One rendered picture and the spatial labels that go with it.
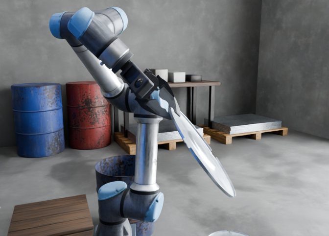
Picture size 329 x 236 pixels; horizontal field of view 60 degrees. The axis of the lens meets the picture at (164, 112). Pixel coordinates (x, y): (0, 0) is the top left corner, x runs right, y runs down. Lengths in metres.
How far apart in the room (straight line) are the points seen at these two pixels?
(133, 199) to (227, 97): 4.55
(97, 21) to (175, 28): 4.21
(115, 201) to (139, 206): 0.10
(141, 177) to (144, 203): 0.09
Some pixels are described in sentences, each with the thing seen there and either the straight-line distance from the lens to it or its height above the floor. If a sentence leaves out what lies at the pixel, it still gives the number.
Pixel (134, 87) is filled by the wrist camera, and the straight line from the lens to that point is 0.67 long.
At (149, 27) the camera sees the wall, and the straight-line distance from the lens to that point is 4.74.
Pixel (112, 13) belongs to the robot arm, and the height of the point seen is 1.31.
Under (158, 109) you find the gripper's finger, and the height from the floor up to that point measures 1.06.
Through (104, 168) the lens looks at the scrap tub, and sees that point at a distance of 2.15.
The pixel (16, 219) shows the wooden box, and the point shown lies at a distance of 1.80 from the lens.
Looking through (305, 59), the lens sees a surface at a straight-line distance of 5.22.
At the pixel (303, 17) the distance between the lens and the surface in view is 5.34.
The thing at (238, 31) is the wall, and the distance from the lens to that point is 5.64.
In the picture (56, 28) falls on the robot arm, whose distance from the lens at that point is 0.91.
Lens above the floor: 1.18
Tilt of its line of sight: 10 degrees down
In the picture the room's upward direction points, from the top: straight up
